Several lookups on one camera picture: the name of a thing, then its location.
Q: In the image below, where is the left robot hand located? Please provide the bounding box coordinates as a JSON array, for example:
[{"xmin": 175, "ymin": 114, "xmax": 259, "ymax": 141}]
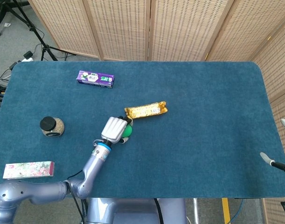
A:
[{"xmin": 100, "ymin": 115, "xmax": 134, "ymax": 145}]

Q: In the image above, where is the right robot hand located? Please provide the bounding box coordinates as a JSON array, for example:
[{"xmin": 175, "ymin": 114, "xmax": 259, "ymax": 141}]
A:
[{"xmin": 260, "ymin": 114, "xmax": 285, "ymax": 175}]

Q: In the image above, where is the green ball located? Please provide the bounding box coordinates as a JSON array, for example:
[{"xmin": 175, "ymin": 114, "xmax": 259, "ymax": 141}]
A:
[{"xmin": 122, "ymin": 125, "xmax": 133, "ymax": 138}]

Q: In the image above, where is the purple toothpaste box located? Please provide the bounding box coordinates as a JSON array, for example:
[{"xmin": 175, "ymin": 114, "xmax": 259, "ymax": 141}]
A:
[{"xmin": 76, "ymin": 70, "xmax": 116, "ymax": 89}]

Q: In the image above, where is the glass jar black lid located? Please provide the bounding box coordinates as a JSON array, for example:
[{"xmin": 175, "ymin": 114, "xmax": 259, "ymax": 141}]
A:
[{"xmin": 39, "ymin": 116, "xmax": 65, "ymax": 138}]

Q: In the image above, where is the floral print box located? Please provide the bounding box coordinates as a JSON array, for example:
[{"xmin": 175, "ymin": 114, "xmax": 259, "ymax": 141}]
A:
[{"xmin": 2, "ymin": 161, "xmax": 56, "ymax": 180}]

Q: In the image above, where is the gold biscuit pack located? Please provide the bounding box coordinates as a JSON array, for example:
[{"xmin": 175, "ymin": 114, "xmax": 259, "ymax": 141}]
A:
[{"xmin": 124, "ymin": 101, "xmax": 168, "ymax": 119}]

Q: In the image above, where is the blue table mat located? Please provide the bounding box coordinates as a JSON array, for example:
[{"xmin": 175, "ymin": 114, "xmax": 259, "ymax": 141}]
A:
[{"xmin": 0, "ymin": 61, "xmax": 285, "ymax": 199}]

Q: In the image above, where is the grey robot torso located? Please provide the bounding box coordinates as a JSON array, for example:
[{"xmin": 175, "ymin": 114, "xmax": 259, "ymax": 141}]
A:
[{"xmin": 86, "ymin": 197, "xmax": 187, "ymax": 224}]

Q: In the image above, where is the grey metal table leg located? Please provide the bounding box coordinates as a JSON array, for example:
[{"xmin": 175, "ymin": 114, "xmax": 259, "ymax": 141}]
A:
[{"xmin": 192, "ymin": 198, "xmax": 200, "ymax": 224}]

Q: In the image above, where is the black tripod stand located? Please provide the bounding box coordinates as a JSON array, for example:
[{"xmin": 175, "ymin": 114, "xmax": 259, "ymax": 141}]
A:
[{"xmin": 7, "ymin": 0, "xmax": 76, "ymax": 62}]

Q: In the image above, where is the blue cable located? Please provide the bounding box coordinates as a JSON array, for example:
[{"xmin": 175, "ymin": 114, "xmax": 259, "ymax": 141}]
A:
[{"xmin": 230, "ymin": 198, "xmax": 245, "ymax": 224}]

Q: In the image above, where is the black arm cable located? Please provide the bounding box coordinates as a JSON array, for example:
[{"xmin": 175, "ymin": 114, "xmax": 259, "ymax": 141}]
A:
[{"xmin": 67, "ymin": 169, "xmax": 87, "ymax": 224}]

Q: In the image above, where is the black torso cable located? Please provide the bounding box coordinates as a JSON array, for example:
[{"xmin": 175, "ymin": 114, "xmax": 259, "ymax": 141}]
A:
[{"xmin": 153, "ymin": 198, "xmax": 162, "ymax": 224}]

